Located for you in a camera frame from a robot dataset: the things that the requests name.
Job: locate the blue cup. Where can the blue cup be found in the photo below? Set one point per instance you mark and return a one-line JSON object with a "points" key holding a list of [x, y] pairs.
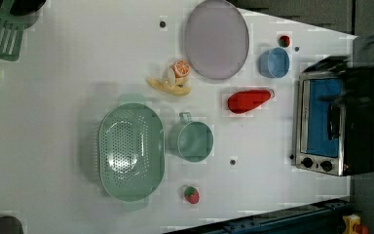
{"points": [[274, 63]]}

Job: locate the green cup with handle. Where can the green cup with handle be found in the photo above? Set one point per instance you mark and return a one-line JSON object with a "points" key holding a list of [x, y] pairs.
{"points": [[190, 140]]}

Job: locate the yellow banana toy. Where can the yellow banana toy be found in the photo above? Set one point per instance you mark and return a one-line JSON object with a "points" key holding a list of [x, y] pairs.
{"points": [[171, 84]]}

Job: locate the red plush ketchup bottle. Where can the red plush ketchup bottle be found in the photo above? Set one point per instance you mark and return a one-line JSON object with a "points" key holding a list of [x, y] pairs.
{"points": [[244, 101]]}

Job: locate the red apple toy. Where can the red apple toy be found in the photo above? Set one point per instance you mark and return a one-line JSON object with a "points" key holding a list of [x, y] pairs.
{"points": [[284, 41]]}

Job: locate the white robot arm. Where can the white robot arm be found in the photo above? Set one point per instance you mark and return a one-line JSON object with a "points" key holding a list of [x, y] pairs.
{"points": [[359, 77]]}

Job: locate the grey round plate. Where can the grey round plate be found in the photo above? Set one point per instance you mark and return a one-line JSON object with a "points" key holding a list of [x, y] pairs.
{"points": [[216, 39]]}

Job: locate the orange slice toy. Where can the orange slice toy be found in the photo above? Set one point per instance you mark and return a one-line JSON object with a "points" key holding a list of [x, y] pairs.
{"points": [[181, 68]]}

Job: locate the green oval colander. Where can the green oval colander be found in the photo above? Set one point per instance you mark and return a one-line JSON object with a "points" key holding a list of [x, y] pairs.
{"points": [[131, 152]]}

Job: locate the red strawberry toy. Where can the red strawberry toy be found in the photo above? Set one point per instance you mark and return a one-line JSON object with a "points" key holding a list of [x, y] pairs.
{"points": [[192, 195]]}

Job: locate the black cylinder post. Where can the black cylinder post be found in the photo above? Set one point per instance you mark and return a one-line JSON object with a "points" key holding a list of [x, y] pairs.
{"points": [[10, 225]]}

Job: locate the green dish rack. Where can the green dish rack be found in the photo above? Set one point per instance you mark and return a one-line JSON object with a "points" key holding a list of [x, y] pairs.
{"points": [[15, 17]]}

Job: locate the black oven door handle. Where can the black oven door handle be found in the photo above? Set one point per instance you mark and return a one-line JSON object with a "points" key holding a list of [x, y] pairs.
{"points": [[333, 122]]}

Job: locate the silver toaster oven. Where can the silver toaster oven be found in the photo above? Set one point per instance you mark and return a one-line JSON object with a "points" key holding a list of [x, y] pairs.
{"points": [[352, 153]]}

